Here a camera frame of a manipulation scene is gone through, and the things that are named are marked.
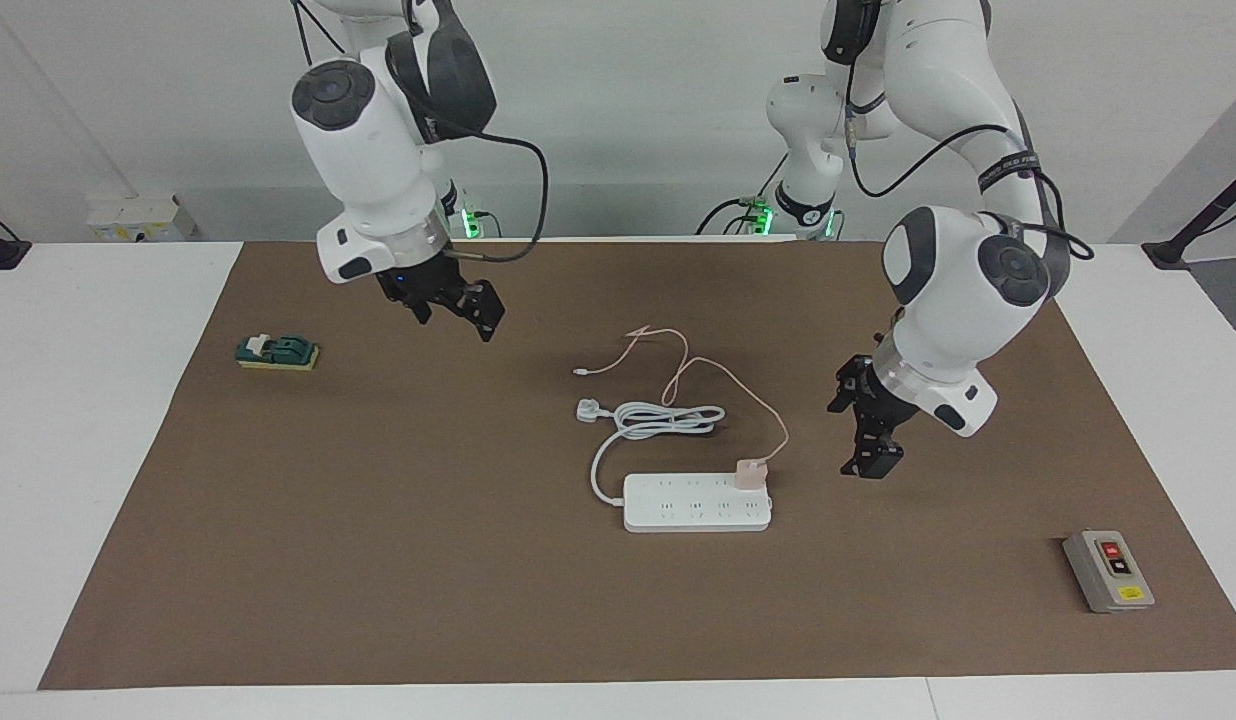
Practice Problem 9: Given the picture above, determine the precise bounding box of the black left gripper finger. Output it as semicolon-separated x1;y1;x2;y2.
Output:
841;418;906;479
828;355;869;416

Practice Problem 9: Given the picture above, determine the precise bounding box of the black left base cable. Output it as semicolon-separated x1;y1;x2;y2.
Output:
696;155;789;236

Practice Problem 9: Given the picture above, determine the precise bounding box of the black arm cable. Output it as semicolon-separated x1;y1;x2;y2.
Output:
290;0;549;266
844;60;1095;263

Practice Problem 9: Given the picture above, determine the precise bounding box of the white wall socket box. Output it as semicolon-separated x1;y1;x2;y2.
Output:
86;195;197;243

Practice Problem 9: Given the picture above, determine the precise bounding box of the green knife switch yellow base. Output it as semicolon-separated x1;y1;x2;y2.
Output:
236;333;321;372

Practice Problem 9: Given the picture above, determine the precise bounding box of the pink charging cable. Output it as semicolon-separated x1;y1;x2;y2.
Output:
572;326;791;466

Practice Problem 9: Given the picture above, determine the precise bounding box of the white power strip with cord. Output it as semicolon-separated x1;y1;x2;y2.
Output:
575;398;774;534

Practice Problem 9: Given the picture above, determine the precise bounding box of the grey push button box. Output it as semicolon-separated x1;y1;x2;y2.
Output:
1063;530;1156;614

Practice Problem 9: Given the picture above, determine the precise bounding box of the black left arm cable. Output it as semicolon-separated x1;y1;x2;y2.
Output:
844;60;1095;263

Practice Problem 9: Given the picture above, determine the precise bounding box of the brown table mat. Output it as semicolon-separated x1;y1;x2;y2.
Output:
38;240;1236;691

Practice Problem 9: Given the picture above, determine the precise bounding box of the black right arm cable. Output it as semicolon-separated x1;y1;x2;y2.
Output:
290;0;549;266

